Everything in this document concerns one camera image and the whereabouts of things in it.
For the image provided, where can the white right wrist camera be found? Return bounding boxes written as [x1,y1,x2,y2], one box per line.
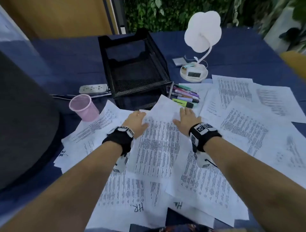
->
[193,150,211,169]

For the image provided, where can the black mesh tiered tray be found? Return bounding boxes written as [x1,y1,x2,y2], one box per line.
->
[97,27,171,111]

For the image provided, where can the person's left forearm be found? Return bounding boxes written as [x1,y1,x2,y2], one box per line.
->
[0,141,124,232]

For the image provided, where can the pile of printed papers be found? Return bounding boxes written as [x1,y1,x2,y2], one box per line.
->
[53,75,306,232]

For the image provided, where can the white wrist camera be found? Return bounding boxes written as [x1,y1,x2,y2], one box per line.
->
[193,150,211,169]
[113,152,131,174]

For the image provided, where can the power strip cable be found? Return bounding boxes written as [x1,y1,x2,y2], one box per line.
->
[49,92,113,100]

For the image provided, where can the white column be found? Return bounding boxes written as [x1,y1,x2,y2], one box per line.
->
[263,6,306,54]

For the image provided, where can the dark green potted plant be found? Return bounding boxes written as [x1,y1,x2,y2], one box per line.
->
[278,0,306,52]

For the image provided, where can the pink mesh cup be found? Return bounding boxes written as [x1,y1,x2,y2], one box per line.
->
[69,94,100,122]

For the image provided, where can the black right wristband with markers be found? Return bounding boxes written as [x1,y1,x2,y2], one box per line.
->
[188,122,222,153]

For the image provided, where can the white flower-shaped desk lamp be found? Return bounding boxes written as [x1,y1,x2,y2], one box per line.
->
[179,11,222,83]

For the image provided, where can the person's right forearm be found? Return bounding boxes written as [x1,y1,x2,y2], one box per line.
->
[203,137,306,232]

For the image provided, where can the person's right hand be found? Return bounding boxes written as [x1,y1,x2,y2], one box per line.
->
[172,107,202,131]

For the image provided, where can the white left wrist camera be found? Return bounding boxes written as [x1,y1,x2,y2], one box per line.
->
[113,152,131,174]

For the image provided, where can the printed paper sheet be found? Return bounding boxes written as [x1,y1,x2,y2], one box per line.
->
[127,94,192,183]

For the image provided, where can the person's left hand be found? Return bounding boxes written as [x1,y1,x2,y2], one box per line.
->
[123,110,149,139]

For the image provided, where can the dark metal door frame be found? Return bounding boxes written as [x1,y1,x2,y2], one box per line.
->
[103,0,126,34]

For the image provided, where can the white power strip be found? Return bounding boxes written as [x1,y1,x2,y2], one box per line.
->
[79,83,108,94]

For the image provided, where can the green plant wall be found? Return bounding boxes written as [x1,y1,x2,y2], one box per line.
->
[124,0,263,34]

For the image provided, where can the black wristband with markers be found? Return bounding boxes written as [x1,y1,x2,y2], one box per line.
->
[101,126,135,157]
[188,122,222,153]

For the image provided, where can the bunch of coloured markers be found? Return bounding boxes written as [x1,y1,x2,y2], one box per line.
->
[166,82,201,109]

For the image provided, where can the person's patterned clothing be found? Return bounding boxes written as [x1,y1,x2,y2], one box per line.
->
[157,223,215,232]

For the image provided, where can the black left wristband with markers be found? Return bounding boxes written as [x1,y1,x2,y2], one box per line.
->
[101,126,135,157]

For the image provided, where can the large black chair back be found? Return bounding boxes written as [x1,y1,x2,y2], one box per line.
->
[0,50,60,192]

